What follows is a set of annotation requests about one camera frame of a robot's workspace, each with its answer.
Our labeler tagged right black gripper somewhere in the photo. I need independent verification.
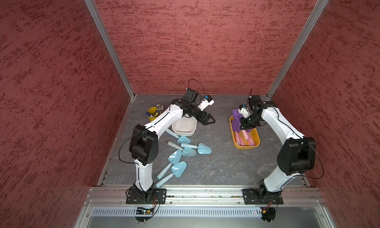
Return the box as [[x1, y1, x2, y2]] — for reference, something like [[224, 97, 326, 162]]
[[239, 112, 263, 130]]

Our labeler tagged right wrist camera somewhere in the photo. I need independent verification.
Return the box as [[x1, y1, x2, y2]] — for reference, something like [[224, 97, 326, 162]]
[[238, 106, 250, 118]]

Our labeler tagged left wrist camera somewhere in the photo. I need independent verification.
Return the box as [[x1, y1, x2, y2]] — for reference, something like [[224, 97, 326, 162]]
[[198, 94, 214, 111]]

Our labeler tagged light blue shovel back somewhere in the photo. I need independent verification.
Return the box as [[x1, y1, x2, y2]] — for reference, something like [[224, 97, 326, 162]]
[[165, 129, 191, 144]]

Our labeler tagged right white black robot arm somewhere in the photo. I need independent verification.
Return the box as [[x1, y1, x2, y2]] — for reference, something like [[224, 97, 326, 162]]
[[239, 95, 316, 204]]

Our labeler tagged white storage box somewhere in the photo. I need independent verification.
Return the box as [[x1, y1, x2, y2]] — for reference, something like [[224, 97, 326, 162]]
[[172, 117, 198, 136]]

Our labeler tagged aluminium front rail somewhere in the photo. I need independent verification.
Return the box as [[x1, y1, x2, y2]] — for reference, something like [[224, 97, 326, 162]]
[[84, 185, 327, 207]]

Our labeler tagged yellow cup with pens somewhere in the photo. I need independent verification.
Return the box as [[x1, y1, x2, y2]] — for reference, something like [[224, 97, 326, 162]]
[[146, 104, 163, 122]]

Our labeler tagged light blue shovel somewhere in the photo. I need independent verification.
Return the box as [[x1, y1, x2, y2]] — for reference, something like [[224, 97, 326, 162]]
[[181, 143, 212, 154], [167, 142, 197, 157], [156, 161, 187, 188], [156, 150, 182, 180], [165, 129, 191, 144]]

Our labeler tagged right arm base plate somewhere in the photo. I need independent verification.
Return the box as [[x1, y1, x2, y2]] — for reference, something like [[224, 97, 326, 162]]
[[241, 187, 284, 205]]

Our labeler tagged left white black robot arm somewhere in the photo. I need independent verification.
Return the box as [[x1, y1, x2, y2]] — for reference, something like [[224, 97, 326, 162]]
[[129, 95, 215, 202]]

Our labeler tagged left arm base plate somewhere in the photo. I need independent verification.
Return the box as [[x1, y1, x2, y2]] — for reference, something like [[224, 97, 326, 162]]
[[126, 186, 167, 205]]

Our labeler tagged yellow storage box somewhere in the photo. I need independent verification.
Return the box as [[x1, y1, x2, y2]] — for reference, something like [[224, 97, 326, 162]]
[[229, 116, 260, 150]]

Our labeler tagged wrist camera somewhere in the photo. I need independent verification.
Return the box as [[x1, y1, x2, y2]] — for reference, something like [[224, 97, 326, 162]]
[[238, 106, 250, 118], [198, 94, 214, 111]]

